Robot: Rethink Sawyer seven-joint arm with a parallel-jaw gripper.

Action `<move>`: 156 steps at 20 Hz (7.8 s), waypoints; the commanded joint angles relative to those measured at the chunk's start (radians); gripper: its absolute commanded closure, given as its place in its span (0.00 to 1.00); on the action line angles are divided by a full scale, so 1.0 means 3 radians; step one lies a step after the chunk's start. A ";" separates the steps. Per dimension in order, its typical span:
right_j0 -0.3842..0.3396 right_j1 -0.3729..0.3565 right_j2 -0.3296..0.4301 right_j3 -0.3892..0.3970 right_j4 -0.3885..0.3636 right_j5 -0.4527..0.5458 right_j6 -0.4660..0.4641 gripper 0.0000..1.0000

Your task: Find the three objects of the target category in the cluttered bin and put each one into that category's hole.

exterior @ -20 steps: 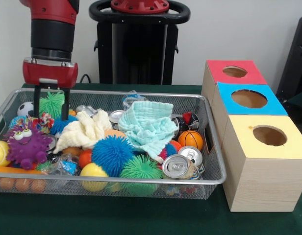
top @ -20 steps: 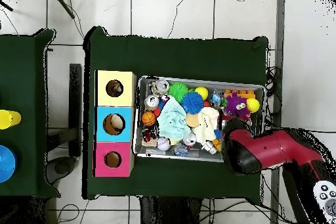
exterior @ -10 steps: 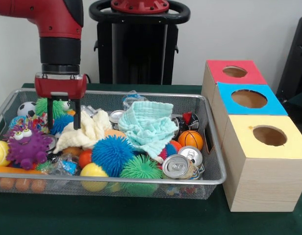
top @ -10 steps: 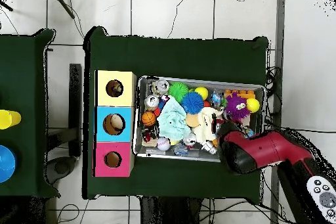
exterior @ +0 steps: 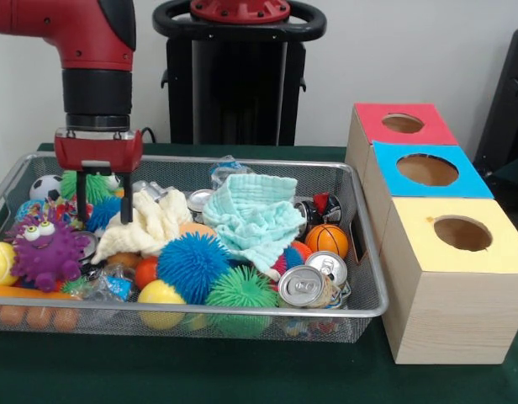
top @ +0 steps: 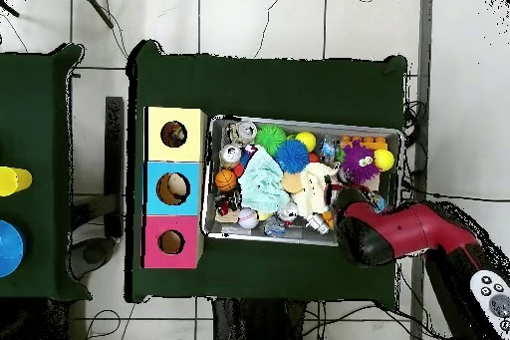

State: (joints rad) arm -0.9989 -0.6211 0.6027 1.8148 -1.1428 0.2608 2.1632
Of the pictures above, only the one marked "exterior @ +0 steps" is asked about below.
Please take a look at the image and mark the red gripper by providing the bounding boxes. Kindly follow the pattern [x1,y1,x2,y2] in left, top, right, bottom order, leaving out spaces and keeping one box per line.
[54,129,143,225]

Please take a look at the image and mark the multicoloured knotted rag toy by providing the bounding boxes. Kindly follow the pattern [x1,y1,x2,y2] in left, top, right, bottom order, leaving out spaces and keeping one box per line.
[43,196,95,225]

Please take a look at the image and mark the shallow silver mesh bin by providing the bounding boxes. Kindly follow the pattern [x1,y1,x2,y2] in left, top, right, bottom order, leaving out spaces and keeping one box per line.
[0,151,389,344]

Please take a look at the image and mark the wooden box with three holes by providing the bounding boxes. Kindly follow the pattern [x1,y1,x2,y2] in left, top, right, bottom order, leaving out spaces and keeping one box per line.
[345,102,518,365]

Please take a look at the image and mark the green spiky ball with eyes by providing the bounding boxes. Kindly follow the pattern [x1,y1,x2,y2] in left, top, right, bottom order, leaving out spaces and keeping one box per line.
[60,170,122,205]

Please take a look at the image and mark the cream cloth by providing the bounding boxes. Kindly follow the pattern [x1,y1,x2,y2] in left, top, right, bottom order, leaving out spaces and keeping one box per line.
[90,189,193,266]

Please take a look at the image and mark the small soccer ball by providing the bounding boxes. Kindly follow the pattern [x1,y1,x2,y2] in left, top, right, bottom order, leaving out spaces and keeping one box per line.
[29,174,63,202]

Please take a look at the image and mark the purple spiky monster toy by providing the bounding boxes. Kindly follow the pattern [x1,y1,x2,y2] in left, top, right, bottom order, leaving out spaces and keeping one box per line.
[4,210,92,292]

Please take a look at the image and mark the blue spiky ball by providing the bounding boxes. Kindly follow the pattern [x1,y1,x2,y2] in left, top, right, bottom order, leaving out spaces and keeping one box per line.
[156,231,231,306]

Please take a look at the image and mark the orange toy building block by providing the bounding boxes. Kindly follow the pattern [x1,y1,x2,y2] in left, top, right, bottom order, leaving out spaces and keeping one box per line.
[0,284,82,332]

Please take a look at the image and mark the mint green cloth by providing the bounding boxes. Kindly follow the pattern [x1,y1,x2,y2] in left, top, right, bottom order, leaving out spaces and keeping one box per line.
[202,173,307,282]

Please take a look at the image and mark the silver drink can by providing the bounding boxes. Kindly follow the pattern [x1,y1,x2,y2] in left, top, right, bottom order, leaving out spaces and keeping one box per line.
[277,264,330,310]

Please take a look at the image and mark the small orange basketball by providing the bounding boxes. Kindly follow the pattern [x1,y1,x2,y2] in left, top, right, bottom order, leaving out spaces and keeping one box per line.
[304,224,350,260]

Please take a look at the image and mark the dark green table cloth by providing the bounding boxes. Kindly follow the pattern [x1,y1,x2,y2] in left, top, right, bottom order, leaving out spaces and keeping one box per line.
[492,154,518,186]
[0,141,518,404]

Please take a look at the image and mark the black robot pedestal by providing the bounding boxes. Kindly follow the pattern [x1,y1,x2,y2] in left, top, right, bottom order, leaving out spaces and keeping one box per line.
[151,0,327,146]

